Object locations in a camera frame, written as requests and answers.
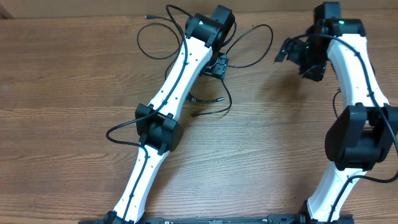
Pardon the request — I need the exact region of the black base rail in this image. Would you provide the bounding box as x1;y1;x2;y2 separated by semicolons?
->
77;213;355;224

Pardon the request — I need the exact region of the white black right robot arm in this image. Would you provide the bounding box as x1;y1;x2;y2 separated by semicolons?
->
268;2;397;223

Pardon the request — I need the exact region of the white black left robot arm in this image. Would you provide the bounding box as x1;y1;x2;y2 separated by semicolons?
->
103;5;235;224

